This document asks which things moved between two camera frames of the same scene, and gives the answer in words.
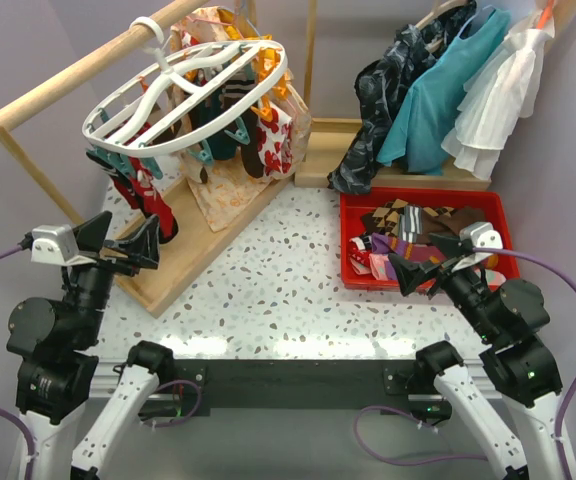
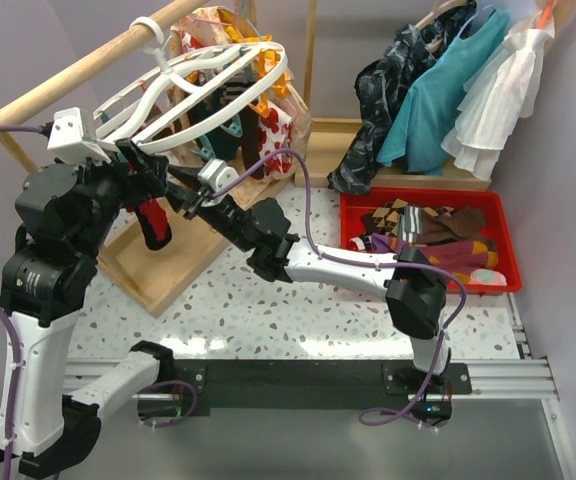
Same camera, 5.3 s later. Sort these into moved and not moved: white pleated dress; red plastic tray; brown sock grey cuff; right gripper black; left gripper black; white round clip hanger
Moved: right gripper black; left gripper black
Not moved: white round clip hanger; white pleated dress; brown sock grey cuff; red plastic tray
